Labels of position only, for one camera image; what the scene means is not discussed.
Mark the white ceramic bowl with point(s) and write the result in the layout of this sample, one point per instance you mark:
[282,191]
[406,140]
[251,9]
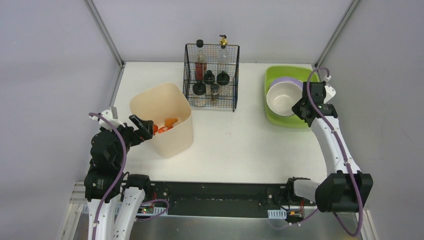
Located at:
[282,96]

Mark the soy sauce bottle red label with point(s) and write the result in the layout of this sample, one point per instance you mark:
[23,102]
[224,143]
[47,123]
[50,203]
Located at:
[200,61]

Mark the green plastic tub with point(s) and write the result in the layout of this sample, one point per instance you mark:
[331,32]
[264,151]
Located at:
[278,71]

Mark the clear bottle gold pump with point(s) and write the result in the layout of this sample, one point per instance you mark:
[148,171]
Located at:
[223,54]

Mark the white shaker black spout lid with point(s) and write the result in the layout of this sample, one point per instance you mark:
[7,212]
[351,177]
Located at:
[199,94]

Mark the black wire basket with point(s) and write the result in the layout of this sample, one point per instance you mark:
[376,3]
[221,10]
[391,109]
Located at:
[228,101]

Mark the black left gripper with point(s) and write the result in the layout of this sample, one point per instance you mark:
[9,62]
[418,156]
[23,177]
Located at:
[137,127]

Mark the beige plastic bin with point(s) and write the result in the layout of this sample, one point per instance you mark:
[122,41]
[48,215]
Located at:
[158,104]

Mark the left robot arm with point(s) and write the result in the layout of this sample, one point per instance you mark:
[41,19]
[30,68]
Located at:
[113,197]

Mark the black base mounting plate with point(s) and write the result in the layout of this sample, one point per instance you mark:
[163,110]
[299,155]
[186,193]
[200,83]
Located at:
[231,200]

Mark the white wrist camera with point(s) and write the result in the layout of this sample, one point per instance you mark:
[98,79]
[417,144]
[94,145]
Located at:
[107,117]
[330,91]

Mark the fried chicken food piece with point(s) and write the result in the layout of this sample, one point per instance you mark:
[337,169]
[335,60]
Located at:
[169,122]

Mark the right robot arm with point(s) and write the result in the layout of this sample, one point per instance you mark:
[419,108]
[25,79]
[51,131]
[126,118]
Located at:
[346,188]

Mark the small pepper jar black lid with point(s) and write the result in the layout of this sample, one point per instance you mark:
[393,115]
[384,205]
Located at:
[215,91]

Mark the salt shaker black pump lid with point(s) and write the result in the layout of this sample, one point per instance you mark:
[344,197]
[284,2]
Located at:
[208,80]

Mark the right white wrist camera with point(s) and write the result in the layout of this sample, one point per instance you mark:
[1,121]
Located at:
[330,91]

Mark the purple plastic plate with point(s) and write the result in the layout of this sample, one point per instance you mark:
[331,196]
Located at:
[286,79]

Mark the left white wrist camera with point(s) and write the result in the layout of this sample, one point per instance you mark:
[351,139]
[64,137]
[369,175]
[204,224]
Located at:
[107,117]

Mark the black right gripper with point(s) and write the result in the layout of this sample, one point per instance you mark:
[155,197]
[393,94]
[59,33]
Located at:
[303,110]

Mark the orange shrimp food piece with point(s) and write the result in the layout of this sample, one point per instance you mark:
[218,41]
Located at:
[164,129]

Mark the aluminium frame rail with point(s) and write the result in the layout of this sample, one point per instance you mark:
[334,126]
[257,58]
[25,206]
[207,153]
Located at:
[96,16]

